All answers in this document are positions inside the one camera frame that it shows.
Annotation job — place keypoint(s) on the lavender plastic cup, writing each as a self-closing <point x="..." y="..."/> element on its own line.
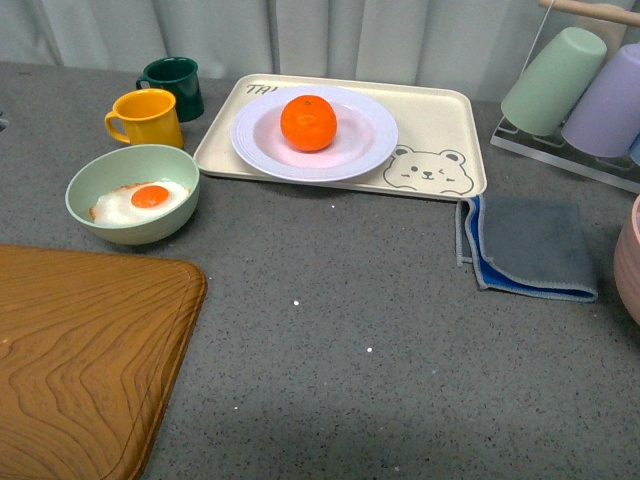
<point x="605" y="121"/>

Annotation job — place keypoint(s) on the fake fried egg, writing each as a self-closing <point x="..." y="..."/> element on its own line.
<point x="136" y="203"/>

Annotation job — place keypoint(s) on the blue grey folded cloth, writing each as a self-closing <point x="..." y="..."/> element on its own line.
<point x="526" y="246"/>

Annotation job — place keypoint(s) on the blue plastic cup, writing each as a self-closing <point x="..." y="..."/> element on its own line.
<point x="634" y="150"/>

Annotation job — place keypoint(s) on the wooden cutting board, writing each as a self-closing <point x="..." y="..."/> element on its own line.
<point x="91" y="345"/>

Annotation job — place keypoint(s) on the white round plate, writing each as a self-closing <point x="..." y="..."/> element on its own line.
<point x="366" y="135"/>

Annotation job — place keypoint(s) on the clear acrylic cup rack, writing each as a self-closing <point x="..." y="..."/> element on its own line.
<point x="619" y="172"/>

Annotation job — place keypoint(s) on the light green plastic cup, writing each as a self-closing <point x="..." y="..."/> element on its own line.
<point x="554" y="81"/>

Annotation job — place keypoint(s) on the orange mandarin fruit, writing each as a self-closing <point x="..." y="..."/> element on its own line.
<point x="308" y="123"/>

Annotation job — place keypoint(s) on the wooden rack dowel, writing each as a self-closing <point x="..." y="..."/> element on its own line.
<point x="595" y="11"/>

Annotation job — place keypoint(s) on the yellow enamel mug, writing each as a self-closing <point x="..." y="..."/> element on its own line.
<point x="145" y="116"/>

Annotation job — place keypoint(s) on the light green bowl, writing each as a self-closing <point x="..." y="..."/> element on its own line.
<point x="130" y="165"/>

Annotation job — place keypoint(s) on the dark green enamel mug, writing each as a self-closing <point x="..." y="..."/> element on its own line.
<point x="179" y="76"/>

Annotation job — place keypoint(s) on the pink ribbed bowl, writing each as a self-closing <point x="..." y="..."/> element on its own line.
<point x="626" y="263"/>

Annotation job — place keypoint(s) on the cream bear serving tray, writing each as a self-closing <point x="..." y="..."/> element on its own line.
<point x="437" y="154"/>

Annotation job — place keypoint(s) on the white curtain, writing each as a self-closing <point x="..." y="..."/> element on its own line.
<point x="478" y="48"/>

